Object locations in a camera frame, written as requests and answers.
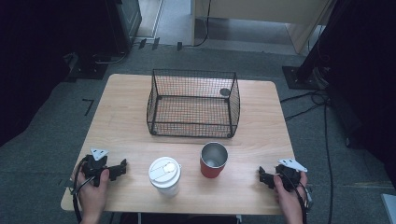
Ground light wooden cabinet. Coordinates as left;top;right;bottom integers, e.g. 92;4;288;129
191;0;332;54

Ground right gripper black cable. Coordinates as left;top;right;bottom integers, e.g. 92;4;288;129
278;173;313;224

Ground person's right hand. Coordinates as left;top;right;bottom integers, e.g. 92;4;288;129
274;172;308;216

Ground black floor cables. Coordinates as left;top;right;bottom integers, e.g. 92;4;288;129
279;89;334;224

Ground black hanging cable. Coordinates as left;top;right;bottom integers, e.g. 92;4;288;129
182;0;213;49

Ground white box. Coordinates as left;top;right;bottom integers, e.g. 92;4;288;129
380;192;396;224

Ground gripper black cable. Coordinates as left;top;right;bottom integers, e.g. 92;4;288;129
71;156;95;224
278;173;313;224

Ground black cabinet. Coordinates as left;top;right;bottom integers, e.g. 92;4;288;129
106;0;143;54

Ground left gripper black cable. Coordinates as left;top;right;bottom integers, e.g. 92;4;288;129
71;156;95;224

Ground person's left hand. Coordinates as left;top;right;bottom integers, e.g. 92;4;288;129
76;168;110;217

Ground black stand base plate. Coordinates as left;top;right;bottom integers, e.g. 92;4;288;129
281;65;329;91

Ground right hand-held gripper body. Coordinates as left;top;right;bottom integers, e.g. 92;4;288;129
275;158;308;191

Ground red steel tumbler cup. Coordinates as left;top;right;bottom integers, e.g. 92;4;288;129
199;142;229;179

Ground dark stand base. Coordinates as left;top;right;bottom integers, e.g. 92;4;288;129
64;51;109;83

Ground white cup with lid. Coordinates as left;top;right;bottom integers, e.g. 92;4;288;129
148;156;182;198

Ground black wire mesh basket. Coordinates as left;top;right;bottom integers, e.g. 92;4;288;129
146;68;241;139

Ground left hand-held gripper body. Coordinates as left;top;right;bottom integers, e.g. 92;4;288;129
81;147;110;188

